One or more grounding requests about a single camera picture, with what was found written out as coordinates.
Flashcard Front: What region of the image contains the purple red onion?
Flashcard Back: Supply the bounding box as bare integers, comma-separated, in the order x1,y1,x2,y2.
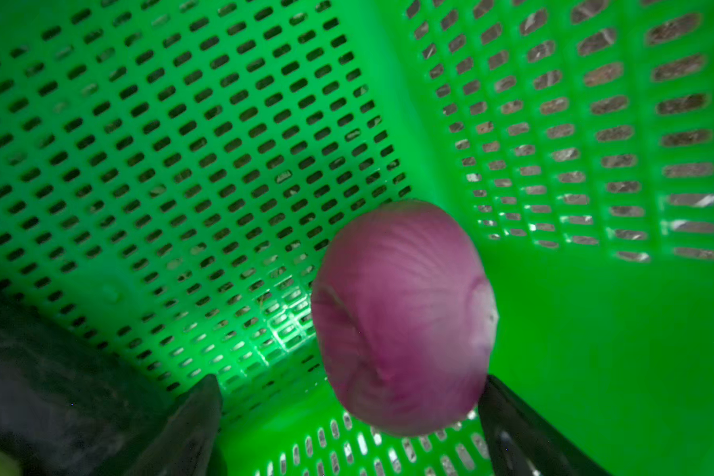
311,200,498,436

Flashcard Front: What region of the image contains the dark purple eggplant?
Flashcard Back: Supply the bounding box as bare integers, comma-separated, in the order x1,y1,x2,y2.
0,294,171,475

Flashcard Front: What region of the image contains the green plastic perforated basket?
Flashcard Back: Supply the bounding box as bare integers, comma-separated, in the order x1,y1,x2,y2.
0,1,714,475

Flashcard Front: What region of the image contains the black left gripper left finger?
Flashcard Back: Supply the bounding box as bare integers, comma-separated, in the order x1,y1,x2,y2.
122,375,224,475

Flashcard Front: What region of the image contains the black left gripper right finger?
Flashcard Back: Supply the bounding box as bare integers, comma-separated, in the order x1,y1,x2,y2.
478,375,609,476

